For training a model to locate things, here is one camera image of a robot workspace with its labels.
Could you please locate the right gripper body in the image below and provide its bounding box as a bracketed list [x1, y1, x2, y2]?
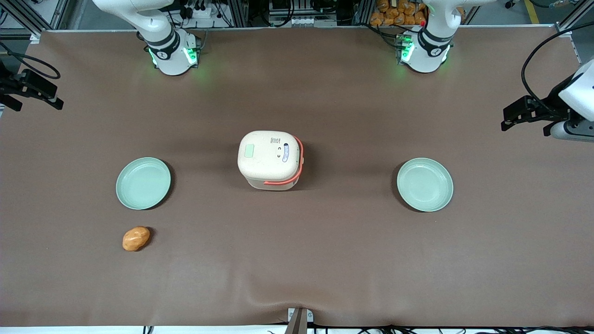
[0, 65, 22, 93]

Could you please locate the mint green round plate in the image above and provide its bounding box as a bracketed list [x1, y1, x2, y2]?
[116, 157, 172, 211]
[396, 158, 454, 212]

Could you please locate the pile of orange buns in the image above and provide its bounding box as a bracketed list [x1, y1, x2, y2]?
[370, 0, 428, 26]

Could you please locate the white power strip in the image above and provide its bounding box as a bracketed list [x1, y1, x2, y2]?
[183, 5, 219, 20]

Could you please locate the orange-brown bread roll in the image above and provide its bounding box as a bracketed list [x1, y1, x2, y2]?
[122, 226, 151, 252]

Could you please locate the brown table cloth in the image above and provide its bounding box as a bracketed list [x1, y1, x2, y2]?
[0, 26, 594, 328]

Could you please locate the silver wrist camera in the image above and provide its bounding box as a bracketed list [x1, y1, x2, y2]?
[550, 120, 594, 142]

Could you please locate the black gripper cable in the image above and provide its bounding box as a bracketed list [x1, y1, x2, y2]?
[521, 22, 594, 116]
[0, 42, 61, 79]

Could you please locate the aluminium frame profile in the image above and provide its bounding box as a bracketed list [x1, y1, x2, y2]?
[555, 0, 594, 37]
[0, 0, 70, 39]

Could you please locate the cream rice cooker orange handle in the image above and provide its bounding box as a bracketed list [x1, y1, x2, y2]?
[237, 130, 304, 191]

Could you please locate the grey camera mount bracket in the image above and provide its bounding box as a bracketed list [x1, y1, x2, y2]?
[287, 307, 314, 334]

